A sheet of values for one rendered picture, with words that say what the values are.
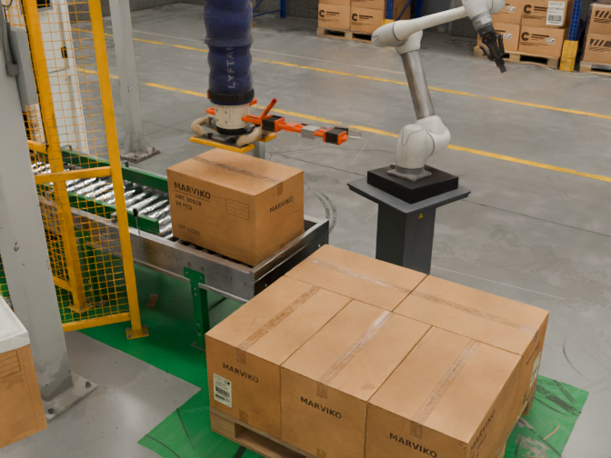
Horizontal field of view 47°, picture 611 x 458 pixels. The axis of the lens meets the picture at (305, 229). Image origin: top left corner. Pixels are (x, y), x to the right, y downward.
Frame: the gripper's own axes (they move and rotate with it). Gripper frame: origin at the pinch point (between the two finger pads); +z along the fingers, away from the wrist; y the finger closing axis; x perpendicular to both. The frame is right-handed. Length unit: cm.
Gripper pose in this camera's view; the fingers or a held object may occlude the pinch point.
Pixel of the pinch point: (501, 65)
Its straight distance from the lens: 360.0
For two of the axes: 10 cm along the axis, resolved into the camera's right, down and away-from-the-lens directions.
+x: 6.9, -2.8, 6.7
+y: 6.1, -2.7, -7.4
